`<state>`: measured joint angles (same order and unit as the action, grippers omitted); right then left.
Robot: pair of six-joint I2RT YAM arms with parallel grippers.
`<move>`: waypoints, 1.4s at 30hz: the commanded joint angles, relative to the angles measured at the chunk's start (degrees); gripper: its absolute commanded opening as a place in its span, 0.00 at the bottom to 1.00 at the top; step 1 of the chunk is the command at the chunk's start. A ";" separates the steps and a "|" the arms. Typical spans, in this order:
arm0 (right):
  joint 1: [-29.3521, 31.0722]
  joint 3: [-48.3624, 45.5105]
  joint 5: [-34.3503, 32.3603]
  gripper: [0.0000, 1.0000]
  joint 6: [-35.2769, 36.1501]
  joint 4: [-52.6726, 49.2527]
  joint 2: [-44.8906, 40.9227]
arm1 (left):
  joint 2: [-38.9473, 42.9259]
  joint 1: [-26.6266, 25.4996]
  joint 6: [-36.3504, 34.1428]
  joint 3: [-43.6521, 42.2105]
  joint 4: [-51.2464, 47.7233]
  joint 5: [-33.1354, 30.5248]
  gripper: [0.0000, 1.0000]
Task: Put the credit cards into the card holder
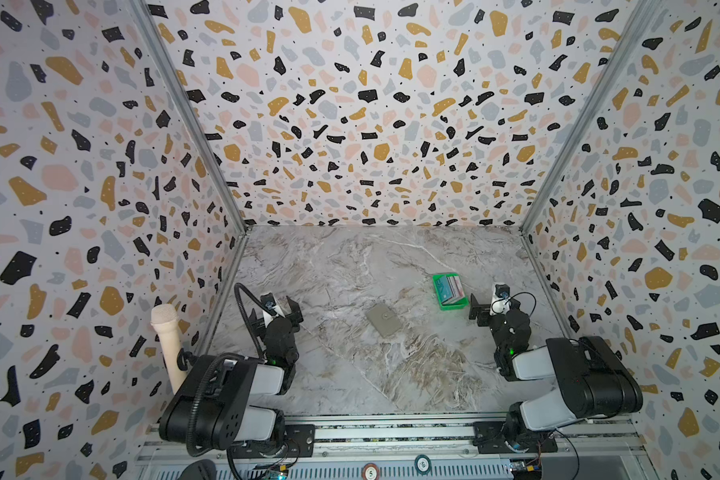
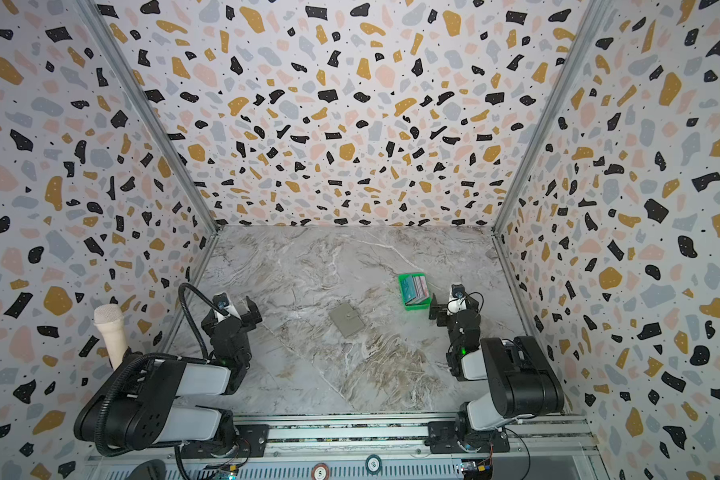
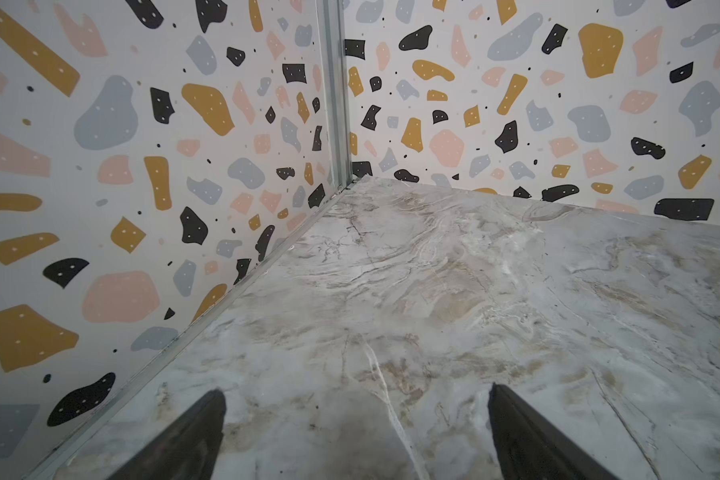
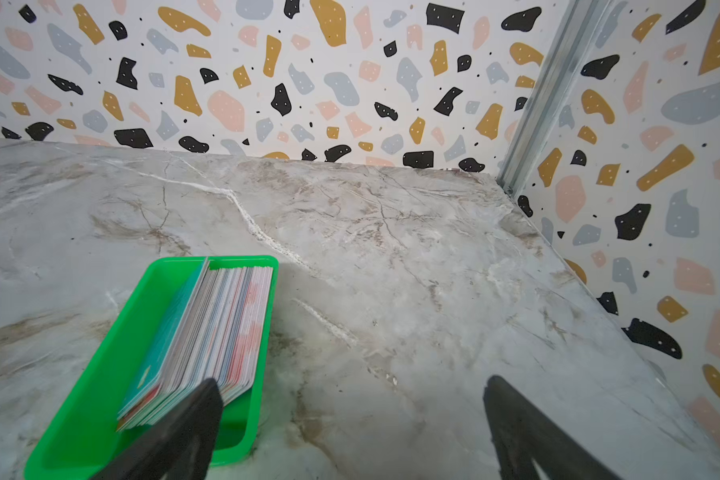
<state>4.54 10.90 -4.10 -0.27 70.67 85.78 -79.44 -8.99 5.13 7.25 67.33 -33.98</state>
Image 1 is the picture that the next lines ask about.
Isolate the beige microphone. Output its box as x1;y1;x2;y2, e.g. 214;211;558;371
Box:
150;304;186;394

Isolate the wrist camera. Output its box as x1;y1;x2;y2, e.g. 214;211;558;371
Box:
260;293;285;320
491;283;511;315

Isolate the red round marker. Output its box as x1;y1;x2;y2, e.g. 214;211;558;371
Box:
361;463;381;480

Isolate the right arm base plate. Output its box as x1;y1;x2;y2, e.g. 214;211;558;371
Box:
472;421;558;454

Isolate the grey card holder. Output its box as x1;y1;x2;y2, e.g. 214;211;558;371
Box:
366;303;402;338

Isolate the cards stack in tray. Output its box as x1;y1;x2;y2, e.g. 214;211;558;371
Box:
441;274;465;304

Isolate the aluminium mounting rail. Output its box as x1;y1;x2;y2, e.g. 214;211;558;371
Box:
135;413;658;479

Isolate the green round marker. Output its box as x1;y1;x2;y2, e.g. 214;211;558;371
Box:
414;454;432;475

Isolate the black corrugated cable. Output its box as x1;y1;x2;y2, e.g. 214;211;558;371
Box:
183;281;271;457

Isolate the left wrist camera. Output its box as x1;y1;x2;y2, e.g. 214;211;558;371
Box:
260;293;285;320

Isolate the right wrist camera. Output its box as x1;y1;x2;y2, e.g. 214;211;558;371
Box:
491;283;511;315

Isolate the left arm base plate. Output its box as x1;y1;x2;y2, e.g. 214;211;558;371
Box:
232;424;316;462

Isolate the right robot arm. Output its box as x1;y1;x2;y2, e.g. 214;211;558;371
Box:
469;284;643;441

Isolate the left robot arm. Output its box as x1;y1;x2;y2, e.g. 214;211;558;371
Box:
150;294;303;457

